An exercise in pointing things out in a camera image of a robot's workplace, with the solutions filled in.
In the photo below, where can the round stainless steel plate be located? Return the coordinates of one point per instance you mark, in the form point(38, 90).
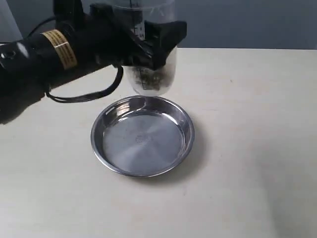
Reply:
point(142, 137)

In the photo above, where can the clear plastic shaker bottle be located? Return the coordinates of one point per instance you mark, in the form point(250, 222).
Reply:
point(139, 38)

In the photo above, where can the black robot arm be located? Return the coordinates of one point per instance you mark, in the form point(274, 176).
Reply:
point(30, 68)

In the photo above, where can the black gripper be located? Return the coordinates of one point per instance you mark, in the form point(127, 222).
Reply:
point(100, 38)

